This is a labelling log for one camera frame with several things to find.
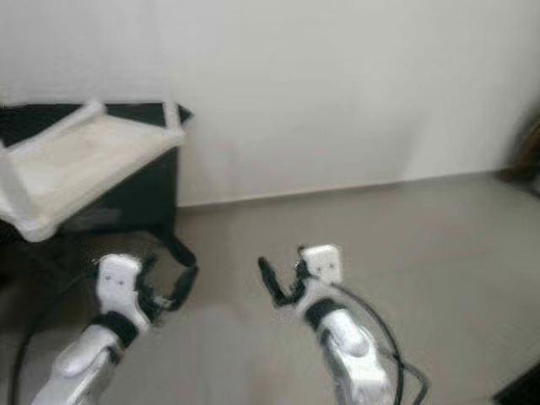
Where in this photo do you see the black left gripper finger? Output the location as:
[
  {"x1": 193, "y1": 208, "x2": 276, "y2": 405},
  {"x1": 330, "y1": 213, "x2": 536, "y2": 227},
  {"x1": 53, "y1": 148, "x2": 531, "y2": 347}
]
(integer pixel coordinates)
[{"x1": 173, "y1": 266, "x2": 199, "y2": 306}]

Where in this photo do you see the white plastic table top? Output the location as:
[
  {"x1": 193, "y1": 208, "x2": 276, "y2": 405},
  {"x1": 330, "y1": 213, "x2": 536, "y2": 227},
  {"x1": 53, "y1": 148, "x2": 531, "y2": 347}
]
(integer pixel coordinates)
[{"x1": 0, "y1": 100, "x2": 188, "y2": 244}]

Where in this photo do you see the black tablecloth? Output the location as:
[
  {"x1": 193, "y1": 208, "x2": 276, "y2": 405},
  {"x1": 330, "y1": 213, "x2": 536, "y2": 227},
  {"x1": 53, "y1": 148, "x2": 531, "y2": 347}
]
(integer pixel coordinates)
[{"x1": 0, "y1": 103, "x2": 197, "y2": 269}]

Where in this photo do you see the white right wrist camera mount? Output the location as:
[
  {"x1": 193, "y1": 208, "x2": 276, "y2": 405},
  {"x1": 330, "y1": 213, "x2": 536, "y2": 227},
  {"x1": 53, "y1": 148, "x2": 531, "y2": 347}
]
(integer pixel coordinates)
[{"x1": 295, "y1": 245, "x2": 345, "y2": 317}]

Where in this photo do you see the white plastic table leg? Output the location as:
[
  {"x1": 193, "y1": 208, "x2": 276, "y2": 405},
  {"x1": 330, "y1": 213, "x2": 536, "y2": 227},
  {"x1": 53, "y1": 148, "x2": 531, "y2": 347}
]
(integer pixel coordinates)
[
  {"x1": 163, "y1": 84, "x2": 185, "y2": 140},
  {"x1": 8, "y1": 100, "x2": 106, "y2": 157},
  {"x1": 0, "y1": 173, "x2": 56, "y2": 244}
]

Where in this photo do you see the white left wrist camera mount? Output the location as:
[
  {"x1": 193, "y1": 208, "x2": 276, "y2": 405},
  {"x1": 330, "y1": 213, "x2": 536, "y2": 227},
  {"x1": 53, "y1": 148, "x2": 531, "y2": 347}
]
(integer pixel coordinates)
[{"x1": 97, "y1": 253, "x2": 146, "y2": 326}]

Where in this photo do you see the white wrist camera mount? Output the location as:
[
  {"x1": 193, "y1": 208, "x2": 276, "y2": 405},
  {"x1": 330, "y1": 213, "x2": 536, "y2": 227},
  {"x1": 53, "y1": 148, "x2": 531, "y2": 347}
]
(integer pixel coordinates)
[
  {"x1": 97, "y1": 253, "x2": 146, "y2": 326},
  {"x1": 295, "y1": 245, "x2": 345, "y2": 317}
]

